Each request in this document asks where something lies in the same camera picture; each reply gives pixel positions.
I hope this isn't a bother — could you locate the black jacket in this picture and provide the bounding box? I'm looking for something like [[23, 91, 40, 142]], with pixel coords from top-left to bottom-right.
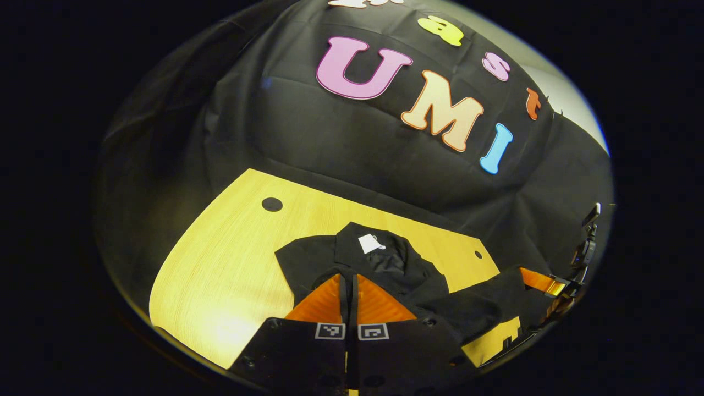
[[275, 222, 553, 348]]

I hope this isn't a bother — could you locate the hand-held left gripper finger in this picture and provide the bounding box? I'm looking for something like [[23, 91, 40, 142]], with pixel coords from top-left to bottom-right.
[[350, 273, 479, 395], [228, 273, 348, 395]]

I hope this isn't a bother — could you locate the black backdrop cloth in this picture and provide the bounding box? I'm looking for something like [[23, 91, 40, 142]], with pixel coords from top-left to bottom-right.
[[93, 0, 614, 331]]

